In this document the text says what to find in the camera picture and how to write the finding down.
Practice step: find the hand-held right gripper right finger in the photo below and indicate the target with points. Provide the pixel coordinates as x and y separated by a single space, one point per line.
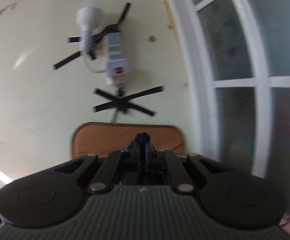
148 152

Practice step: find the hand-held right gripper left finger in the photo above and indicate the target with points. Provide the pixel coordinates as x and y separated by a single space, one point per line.
136 150

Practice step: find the brown padded cushion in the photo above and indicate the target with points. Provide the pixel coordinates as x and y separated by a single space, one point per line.
105 140

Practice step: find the black tape strip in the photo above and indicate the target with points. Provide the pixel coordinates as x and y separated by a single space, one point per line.
145 93
66 61
124 12
73 39
135 106
92 55

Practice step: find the white power strip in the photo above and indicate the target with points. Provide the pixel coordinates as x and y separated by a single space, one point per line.
115 55

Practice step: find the white light bulb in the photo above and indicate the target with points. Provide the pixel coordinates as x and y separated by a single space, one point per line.
90 17

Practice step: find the white window frame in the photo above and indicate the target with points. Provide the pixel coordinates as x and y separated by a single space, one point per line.
234 83

